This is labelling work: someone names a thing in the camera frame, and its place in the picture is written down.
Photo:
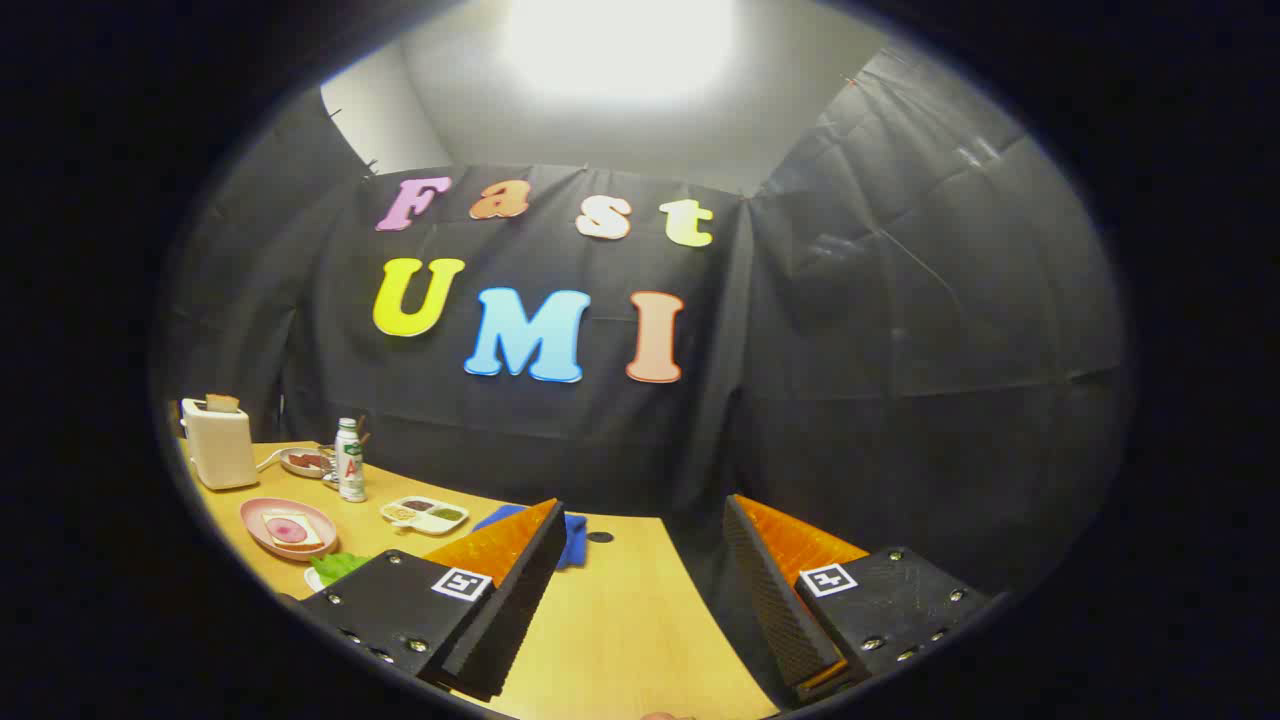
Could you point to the black backdrop cloth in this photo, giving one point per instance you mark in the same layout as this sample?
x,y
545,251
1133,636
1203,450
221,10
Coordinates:
x,y
600,440

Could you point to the cream white toaster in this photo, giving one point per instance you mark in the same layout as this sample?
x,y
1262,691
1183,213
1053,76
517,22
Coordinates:
x,y
220,450

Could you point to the small grey plate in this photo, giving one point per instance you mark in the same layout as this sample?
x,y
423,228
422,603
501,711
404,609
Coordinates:
x,y
300,470

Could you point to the white bottle with green cap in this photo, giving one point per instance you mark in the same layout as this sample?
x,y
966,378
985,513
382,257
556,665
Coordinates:
x,y
351,470

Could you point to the blue towel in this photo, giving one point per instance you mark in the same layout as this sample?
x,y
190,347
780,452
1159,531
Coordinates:
x,y
574,545

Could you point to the white bread slice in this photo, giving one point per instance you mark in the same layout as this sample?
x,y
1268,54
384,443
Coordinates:
x,y
312,538

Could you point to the green lettuce leaf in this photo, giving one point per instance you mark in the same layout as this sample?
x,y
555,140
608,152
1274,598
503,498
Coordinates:
x,y
342,567

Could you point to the white divided dish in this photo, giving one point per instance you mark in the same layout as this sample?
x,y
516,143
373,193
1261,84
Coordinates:
x,y
424,525

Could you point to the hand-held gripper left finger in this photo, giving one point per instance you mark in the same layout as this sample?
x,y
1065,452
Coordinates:
x,y
510,620

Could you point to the pile of yellow beans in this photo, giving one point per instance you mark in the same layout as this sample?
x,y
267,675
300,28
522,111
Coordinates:
x,y
401,515

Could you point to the pink plate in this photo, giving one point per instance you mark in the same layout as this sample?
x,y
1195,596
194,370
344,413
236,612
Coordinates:
x,y
255,525

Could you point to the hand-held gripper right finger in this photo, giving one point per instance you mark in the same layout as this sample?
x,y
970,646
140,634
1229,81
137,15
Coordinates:
x,y
780,610

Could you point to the pink ham slice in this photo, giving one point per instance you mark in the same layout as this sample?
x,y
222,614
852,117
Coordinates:
x,y
286,530

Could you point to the toasted bread slice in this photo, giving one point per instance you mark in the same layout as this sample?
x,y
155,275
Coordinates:
x,y
222,403

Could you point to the ceiling light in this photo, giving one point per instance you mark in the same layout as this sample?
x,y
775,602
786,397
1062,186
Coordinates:
x,y
620,45

